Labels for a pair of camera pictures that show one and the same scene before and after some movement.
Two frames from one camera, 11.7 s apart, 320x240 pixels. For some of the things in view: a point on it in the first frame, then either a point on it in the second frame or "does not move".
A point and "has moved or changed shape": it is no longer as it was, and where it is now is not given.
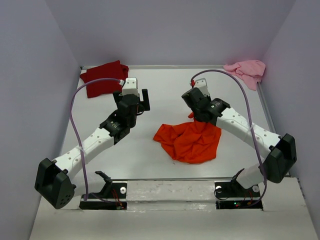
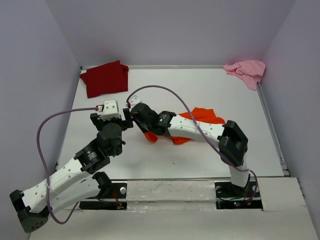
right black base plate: (233, 195) does not move
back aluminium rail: (160, 67) does not move
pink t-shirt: (251, 71) does not move
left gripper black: (143, 105) to (100, 123)
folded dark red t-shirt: (115, 70) does not move
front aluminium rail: (171, 178) does not move
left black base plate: (113, 197) does not move
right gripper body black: (196, 116) to (148, 127)
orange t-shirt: (192, 142) has moved or changed shape
